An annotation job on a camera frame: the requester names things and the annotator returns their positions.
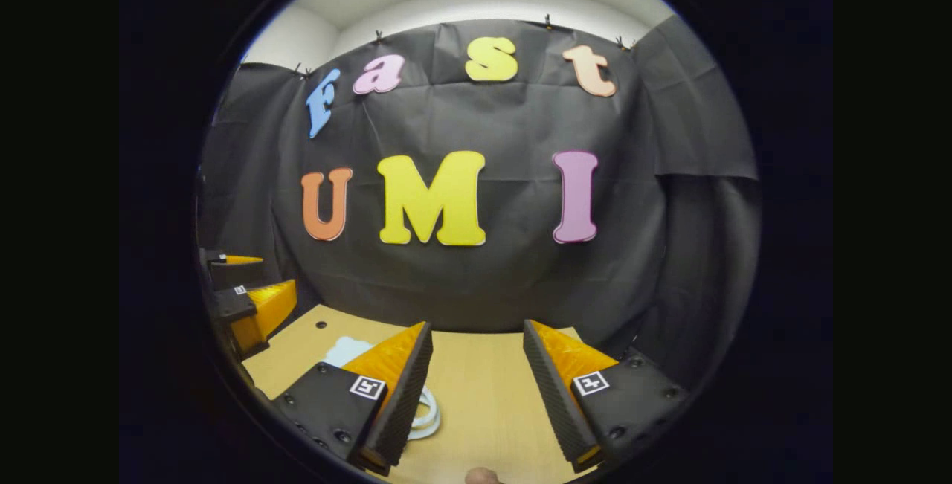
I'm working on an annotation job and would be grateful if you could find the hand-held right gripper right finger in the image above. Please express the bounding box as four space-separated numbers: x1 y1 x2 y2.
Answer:
522 318 691 474

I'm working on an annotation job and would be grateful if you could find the black backdrop cloth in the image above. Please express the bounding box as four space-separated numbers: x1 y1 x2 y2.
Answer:
197 16 761 388

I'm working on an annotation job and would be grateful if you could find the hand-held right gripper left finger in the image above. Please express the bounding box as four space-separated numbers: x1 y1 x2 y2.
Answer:
270 320 434 477

